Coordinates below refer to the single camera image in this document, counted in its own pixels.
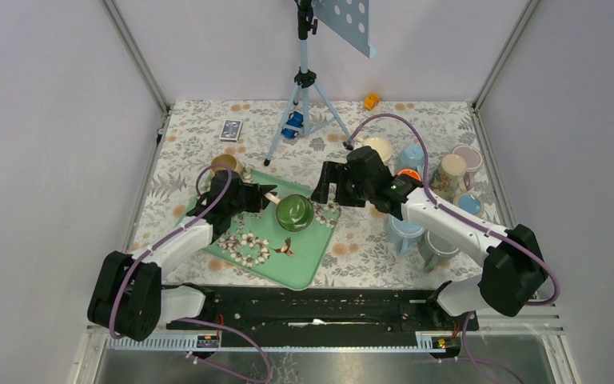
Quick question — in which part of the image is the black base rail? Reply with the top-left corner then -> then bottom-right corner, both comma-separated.
136,284 -> 480,350

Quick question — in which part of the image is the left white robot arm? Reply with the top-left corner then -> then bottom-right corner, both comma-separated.
86,169 -> 276,341

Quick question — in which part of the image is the grey blue mug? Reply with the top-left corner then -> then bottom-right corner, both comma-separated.
419,230 -> 460,273

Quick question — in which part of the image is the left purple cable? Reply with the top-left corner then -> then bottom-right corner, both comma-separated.
107,162 -> 234,340

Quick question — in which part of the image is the blue tripod stand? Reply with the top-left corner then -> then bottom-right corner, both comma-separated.
263,0 -> 351,166

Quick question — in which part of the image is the blue butterfly mug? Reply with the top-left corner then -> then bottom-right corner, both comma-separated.
453,193 -> 484,218

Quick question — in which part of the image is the blue toy car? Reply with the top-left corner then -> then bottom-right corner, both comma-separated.
281,111 -> 304,139

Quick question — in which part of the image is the green floral tray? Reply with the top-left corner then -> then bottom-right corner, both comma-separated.
177,168 -> 344,291

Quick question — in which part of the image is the perforated blue calibration plate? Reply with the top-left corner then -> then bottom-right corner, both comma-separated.
312,0 -> 377,58

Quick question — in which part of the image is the seahorse pattern mug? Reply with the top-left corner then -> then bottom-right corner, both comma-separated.
429,154 -> 468,202

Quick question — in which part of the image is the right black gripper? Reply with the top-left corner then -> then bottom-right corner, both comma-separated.
310,161 -> 373,208

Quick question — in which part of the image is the light blue faceted mug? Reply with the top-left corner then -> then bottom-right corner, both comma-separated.
394,144 -> 426,174

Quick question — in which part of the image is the purple cable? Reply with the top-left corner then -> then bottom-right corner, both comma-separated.
342,113 -> 562,307
107,162 -> 234,340

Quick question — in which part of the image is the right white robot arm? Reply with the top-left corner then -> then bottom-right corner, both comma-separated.
311,146 -> 552,330

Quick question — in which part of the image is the light blue ribbed mug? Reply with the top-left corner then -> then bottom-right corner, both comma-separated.
385,214 -> 425,256

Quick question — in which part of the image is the orange toy block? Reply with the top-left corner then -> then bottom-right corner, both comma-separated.
363,93 -> 381,110

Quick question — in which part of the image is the cream mug green inside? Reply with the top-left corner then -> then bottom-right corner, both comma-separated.
263,192 -> 315,232

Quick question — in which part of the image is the playing card deck box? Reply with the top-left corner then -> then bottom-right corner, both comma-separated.
219,119 -> 243,142

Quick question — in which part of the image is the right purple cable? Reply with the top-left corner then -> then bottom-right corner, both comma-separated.
342,113 -> 562,307

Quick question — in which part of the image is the floral tablecloth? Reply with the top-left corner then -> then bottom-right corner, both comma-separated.
128,101 -> 480,289

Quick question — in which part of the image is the cream ribbed mug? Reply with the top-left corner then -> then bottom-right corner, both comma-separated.
358,137 -> 393,166

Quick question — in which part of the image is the lilac mug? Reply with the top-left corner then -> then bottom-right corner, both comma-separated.
452,145 -> 484,174

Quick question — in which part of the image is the orange mug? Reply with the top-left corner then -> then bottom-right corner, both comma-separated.
397,168 -> 422,182

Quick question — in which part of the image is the beige mug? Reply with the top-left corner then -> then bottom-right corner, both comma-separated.
210,154 -> 244,184

